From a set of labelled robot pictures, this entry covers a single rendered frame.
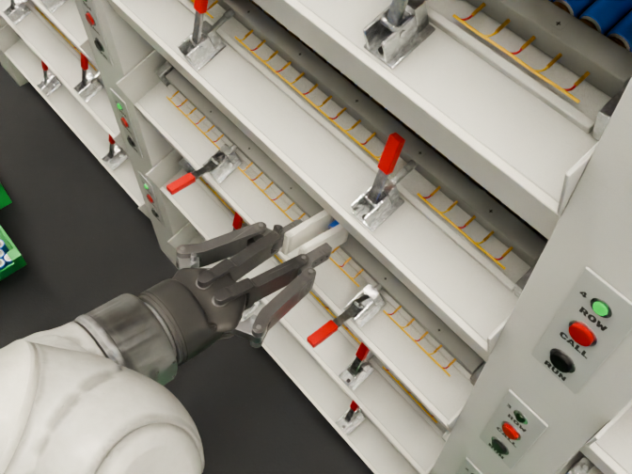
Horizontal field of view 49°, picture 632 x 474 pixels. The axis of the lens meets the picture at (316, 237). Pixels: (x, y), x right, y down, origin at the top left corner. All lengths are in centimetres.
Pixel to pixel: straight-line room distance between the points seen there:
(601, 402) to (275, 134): 38
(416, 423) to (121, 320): 47
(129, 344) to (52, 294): 87
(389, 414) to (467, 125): 57
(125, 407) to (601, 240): 28
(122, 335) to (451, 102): 33
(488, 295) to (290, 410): 73
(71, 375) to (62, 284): 104
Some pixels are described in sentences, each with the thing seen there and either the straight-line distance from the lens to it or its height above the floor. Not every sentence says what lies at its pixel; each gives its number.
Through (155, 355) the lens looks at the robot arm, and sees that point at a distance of 61.
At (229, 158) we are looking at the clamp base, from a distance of 89.
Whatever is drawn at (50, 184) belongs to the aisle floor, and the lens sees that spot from 162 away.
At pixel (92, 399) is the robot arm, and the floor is 83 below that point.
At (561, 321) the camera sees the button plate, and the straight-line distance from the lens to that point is 48.
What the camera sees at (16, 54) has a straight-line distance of 176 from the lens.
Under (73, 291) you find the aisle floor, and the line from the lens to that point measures 145.
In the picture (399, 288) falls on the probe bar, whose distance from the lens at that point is 77.
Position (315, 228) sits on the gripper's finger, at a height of 58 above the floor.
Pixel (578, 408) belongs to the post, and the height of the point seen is 72.
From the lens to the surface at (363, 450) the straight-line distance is 114.
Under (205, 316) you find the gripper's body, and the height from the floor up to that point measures 64.
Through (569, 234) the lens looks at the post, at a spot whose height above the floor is 87.
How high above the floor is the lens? 120
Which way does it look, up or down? 57 degrees down
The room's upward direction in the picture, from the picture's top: straight up
